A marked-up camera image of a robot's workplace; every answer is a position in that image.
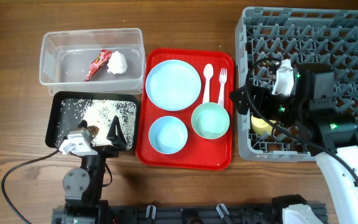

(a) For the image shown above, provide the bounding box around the small light blue bowl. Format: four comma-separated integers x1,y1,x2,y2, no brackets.
148,116,188,155

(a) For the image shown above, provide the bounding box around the white napkin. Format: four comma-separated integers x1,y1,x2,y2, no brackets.
107,51,127,74

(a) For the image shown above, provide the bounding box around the red ketchup packet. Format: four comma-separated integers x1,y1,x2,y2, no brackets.
84,49,112,82

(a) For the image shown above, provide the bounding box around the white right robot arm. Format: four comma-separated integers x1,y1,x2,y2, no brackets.
229,58,358,223

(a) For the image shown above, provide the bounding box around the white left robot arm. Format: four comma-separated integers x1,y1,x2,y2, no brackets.
52,120,119,224

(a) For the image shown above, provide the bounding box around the black waste tray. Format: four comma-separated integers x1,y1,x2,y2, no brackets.
45,91,140,151

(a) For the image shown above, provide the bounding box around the grey dishwasher rack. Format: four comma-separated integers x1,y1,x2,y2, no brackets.
234,6,358,165

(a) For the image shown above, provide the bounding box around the spilled rice pile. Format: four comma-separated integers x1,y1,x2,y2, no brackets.
54,98,137,150

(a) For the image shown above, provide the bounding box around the yellow cup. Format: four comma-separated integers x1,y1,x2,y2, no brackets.
250,115,273,136

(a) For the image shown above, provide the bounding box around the pink plastic fork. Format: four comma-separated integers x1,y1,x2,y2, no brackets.
218,68,227,107

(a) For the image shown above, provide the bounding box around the mint green bowl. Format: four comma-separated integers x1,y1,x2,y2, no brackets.
191,102,230,139

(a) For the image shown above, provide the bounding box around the white plastic spoon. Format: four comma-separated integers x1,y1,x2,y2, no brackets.
203,63,214,103

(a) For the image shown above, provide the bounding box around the clear plastic bin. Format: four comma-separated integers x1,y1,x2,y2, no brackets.
39,28,145,95

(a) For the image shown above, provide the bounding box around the light blue plate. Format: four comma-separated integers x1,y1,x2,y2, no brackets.
145,60,201,111

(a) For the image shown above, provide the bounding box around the red serving tray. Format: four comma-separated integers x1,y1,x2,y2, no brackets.
135,48,235,170

